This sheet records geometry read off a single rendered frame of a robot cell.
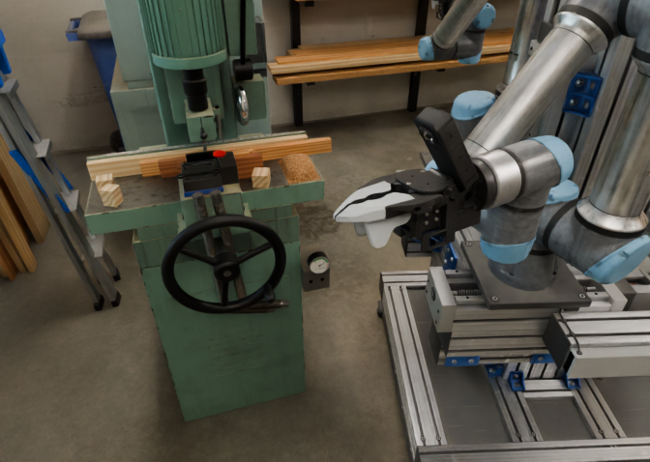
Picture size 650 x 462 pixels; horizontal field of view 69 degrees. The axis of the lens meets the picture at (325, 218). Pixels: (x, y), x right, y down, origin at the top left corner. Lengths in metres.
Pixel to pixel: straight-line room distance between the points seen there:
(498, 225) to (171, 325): 1.04
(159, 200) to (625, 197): 1.00
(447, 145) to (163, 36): 0.78
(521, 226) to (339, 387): 1.28
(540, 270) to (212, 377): 1.09
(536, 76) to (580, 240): 0.32
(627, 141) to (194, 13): 0.88
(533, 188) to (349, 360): 1.40
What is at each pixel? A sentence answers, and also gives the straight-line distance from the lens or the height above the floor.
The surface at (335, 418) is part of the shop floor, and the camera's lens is 1.81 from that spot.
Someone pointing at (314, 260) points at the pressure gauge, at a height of 0.68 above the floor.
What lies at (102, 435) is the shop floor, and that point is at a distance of 1.94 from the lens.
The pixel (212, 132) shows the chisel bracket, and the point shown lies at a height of 1.02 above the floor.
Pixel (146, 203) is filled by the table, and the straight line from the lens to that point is 1.25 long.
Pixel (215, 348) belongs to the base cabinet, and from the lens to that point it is 1.59.
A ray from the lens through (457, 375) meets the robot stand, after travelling 1.71.
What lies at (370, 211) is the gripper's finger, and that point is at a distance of 0.53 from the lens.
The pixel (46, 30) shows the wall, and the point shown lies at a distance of 3.62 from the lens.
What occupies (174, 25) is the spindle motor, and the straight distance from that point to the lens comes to 1.16.
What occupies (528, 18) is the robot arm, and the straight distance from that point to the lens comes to 1.46.
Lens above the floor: 1.53
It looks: 35 degrees down
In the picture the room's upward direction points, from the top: straight up
